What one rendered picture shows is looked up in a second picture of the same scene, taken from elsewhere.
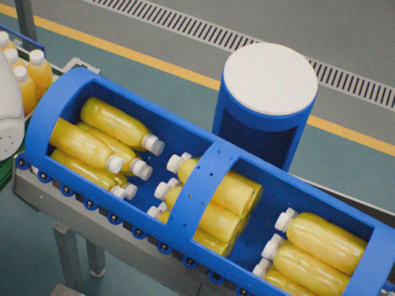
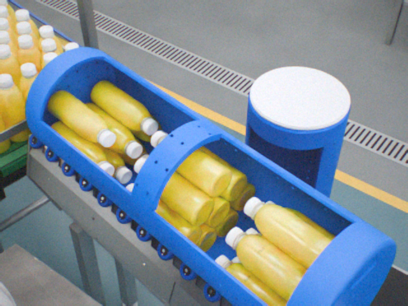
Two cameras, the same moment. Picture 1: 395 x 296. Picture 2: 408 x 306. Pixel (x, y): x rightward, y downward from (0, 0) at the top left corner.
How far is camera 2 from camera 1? 51 cm
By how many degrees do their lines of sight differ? 18
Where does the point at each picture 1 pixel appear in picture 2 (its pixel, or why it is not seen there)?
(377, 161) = not seen: outside the picture
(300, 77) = (331, 99)
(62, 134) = (63, 104)
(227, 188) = (200, 164)
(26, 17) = (88, 32)
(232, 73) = (259, 88)
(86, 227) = (82, 213)
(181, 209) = (145, 174)
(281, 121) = (299, 138)
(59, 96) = (62, 64)
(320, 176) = not seen: hidden behind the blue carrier
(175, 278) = (152, 274)
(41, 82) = not seen: hidden behind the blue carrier
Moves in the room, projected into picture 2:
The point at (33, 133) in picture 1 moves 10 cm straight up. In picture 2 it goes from (32, 96) to (23, 62)
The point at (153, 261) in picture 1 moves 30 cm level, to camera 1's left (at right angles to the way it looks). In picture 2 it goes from (134, 252) to (29, 217)
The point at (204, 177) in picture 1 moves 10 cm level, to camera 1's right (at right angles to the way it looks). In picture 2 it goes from (174, 145) to (219, 157)
